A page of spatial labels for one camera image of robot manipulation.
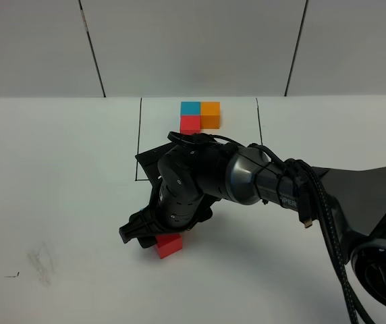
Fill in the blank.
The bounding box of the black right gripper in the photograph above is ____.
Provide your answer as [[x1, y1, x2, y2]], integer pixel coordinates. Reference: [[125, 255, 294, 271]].
[[119, 182, 213, 249]]

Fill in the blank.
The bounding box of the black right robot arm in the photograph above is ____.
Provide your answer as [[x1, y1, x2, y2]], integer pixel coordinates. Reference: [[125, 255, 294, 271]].
[[119, 132, 386, 323]]

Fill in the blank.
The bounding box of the red template cube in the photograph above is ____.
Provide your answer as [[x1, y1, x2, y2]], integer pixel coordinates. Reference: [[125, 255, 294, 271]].
[[180, 115, 201, 135]]

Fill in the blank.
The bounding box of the blue template cube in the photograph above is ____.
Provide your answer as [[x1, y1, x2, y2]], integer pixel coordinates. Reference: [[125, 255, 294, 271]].
[[180, 101, 200, 116]]

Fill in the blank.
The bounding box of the orange template cube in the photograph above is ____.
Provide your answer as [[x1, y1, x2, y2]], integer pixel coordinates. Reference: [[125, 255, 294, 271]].
[[200, 101, 221, 129]]

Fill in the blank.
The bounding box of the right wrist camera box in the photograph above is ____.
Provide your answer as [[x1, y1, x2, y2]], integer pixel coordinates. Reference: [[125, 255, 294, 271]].
[[135, 142, 175, 187]]

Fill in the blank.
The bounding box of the black right braided cable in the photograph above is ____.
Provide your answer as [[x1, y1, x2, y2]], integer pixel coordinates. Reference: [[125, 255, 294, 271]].
[[256, 143, 379, 324]]

